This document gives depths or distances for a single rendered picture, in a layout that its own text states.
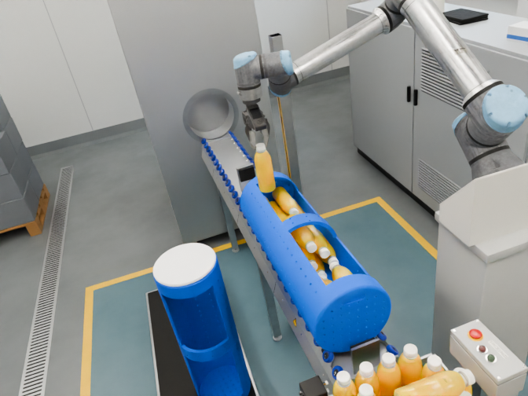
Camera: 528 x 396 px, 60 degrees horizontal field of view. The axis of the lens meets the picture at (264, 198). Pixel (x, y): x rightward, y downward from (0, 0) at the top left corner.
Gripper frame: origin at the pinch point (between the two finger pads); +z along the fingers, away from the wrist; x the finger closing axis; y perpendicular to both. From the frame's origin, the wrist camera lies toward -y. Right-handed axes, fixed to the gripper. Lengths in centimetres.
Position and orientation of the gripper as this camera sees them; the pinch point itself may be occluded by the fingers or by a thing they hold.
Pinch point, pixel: (260, 146)
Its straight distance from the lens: 188.4
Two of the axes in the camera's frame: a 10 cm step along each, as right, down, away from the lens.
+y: -3.1, -4.5, 8.4
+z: 1.5, 8.5, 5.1
